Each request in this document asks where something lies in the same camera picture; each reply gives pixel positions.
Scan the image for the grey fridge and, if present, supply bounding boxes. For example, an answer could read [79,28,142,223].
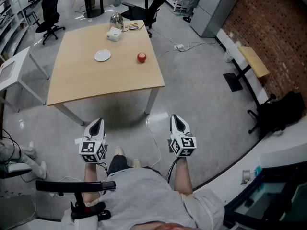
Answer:
[189,0,240,38]

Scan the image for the person's grey shirt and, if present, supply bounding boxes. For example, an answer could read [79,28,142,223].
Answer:
[61,166,225,230]

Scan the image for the silver steel kettle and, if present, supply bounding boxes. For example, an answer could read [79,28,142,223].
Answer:
[109,12,124,30]

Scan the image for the white trash can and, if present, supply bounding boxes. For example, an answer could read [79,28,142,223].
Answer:
[224,48,235,63]

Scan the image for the person's dark trousers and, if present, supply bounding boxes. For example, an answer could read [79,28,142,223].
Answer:
[107,154,130,176]

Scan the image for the person's right forearm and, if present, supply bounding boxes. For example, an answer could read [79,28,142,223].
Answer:
[173,156,194,196]

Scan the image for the white floor cable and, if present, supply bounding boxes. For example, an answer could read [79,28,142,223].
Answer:
[145,118,162,169]
[157,41,224,59]

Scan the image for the white floor appliance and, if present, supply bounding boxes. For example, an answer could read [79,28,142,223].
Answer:
[0,163,33,180]

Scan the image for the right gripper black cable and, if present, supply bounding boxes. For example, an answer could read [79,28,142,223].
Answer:
[167,157,181,184]

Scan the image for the white tissue pack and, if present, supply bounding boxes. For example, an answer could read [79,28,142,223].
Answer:
[106,26,122,43]

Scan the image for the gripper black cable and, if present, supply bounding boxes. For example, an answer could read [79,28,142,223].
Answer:
[167,157,181,184]
[97,161,110,176]

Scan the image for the person's left forearm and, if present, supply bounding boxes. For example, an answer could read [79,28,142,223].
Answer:
[83,161,102,202]

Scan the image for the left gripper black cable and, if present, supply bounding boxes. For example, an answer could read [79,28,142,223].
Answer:
[97,161,110,176]

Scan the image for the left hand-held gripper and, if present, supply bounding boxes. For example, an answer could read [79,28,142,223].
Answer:
[74,117,108,164]

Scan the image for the white plate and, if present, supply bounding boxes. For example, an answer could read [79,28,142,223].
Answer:
[94,49,112,62]

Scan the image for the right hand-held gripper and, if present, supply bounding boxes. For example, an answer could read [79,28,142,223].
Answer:
[167,114,197,158]

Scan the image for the small white table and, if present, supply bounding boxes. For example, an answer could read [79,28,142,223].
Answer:
[0,46,50,113]

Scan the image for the black chest mount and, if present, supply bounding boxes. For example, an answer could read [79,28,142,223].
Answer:
[35,180,117,221]

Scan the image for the wooden bench with black stand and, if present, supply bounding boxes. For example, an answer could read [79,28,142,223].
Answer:
[223,46,270,92]

